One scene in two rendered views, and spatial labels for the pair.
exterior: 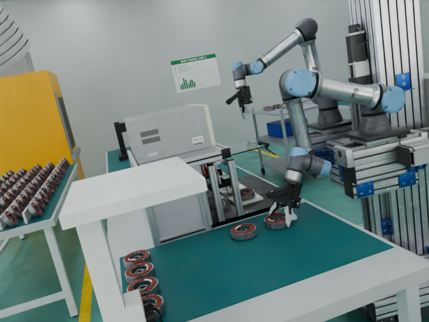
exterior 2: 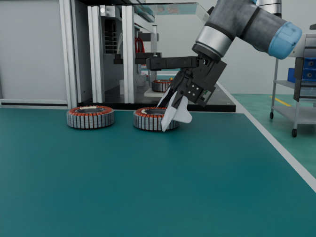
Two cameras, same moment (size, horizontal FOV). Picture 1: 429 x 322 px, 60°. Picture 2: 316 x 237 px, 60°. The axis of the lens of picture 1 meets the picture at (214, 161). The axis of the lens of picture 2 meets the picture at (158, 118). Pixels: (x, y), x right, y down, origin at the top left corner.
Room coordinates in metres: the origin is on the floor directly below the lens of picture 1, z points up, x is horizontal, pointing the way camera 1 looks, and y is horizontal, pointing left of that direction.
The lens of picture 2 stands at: (0.96, -0.45, 0.92)
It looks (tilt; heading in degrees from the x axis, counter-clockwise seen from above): 14 degrees down; 20
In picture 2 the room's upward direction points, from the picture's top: straight up
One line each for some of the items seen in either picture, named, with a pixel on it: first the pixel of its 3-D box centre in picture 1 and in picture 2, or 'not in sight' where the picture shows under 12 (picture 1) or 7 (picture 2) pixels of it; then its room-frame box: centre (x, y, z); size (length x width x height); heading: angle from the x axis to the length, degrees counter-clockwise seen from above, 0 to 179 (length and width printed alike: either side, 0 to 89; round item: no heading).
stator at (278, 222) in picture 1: (276, 221); (156, 118); (1.56, -0.22, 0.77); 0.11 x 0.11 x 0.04
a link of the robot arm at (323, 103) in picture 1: (326, 96); not in sight; (2.29, -0.76, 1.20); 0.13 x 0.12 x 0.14; 178
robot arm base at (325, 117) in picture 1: (329, 114); not in sight; (2.28, -0.76, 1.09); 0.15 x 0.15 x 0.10
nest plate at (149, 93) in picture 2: (245, 198); (166, 92); (1.93, -0.12, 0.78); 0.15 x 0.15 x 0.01; 14
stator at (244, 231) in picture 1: (243, 231); (90, 116); (1.52, -0.07, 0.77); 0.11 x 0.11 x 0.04
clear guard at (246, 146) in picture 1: (237, 153); (164, 18); (1.90, -0.12, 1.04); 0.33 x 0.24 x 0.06; 104
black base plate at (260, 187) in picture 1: (235, 196); (165, 91); (2.04, -0.08, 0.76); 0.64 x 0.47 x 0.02; 14
